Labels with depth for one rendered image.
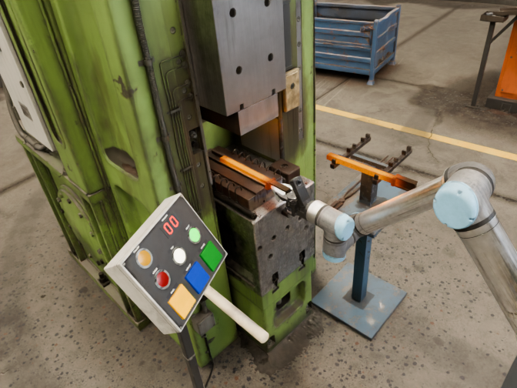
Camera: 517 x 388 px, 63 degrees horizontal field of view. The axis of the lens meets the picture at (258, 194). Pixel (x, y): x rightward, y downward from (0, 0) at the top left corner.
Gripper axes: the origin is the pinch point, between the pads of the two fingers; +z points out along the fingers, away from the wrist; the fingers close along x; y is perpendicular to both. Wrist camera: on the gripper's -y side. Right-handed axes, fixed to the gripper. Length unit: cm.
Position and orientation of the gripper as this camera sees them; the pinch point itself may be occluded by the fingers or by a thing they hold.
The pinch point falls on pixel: (275, 185)
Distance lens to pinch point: 173.4
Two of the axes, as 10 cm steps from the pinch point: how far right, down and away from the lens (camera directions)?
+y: 0.5, 7.9, 6.1
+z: -7.0, -4.1, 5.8
